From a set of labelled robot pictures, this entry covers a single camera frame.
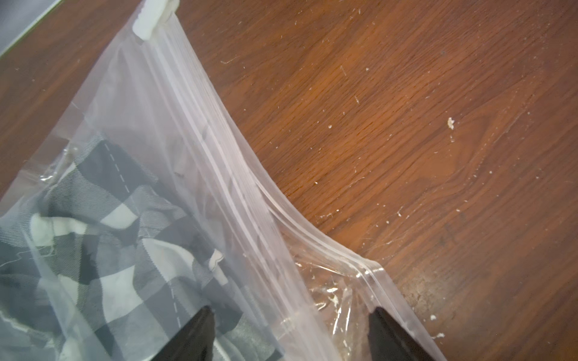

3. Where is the clear plastic vacuum bag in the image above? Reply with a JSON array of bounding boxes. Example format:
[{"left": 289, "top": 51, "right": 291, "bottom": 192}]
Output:
[{"left": 1, "top": 1, "right": 443, "bottom": 360}]

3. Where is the white bag zipper slider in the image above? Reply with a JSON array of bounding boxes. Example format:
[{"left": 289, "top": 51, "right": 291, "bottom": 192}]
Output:
[{"left": 132, "top": 0, "right": 180, "bottom": 42}]

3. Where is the black white plaid shirt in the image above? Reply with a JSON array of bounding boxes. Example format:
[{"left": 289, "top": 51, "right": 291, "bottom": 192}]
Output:
[{"left": 1, "top": 136, "right": 282, "bottom": 360}]

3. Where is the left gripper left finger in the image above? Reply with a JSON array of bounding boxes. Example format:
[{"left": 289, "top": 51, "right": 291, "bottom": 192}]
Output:
[{"left": 152, "top": 306, "right": 215, "bottom": 361}]

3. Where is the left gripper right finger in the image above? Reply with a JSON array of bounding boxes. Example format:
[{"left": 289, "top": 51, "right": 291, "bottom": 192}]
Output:
[{"left": 368, "top": 307, "right": 434, "bottom": 361}]

